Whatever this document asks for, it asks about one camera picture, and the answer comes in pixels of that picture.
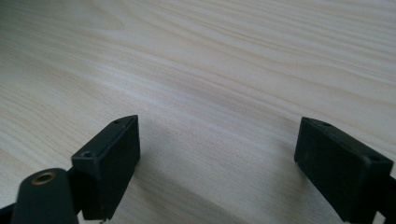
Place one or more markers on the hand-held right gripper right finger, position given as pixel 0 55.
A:
pixel 339 168

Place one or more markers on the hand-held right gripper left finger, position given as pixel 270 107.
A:
pixel 109 168

